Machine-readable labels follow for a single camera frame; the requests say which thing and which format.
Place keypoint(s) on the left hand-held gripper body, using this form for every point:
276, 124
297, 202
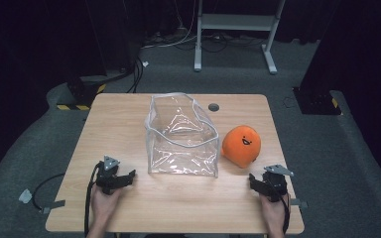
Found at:
107, 177

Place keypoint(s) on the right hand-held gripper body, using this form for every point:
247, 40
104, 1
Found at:
274, 183

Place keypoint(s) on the orange plush toy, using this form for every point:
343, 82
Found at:
241, 145

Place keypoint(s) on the clear plastic bag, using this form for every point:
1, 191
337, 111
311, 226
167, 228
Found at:
182, 139

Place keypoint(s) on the person's right hand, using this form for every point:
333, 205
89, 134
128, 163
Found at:
273, 211

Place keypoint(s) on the grey table grommet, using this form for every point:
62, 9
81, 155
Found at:
213, 107

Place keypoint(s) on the grey tape piece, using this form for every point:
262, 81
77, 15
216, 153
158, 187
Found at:
25, 196

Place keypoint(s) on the black base with striped tape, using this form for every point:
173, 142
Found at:
82, 94

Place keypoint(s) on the black stand base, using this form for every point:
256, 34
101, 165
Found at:
316, 102

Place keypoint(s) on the small white tag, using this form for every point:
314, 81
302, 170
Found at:
145, 63

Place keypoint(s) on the grey flat bracket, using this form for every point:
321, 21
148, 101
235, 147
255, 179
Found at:
53, 205
299, 203

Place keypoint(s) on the white metal stand frame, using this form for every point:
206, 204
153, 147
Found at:
234, 23

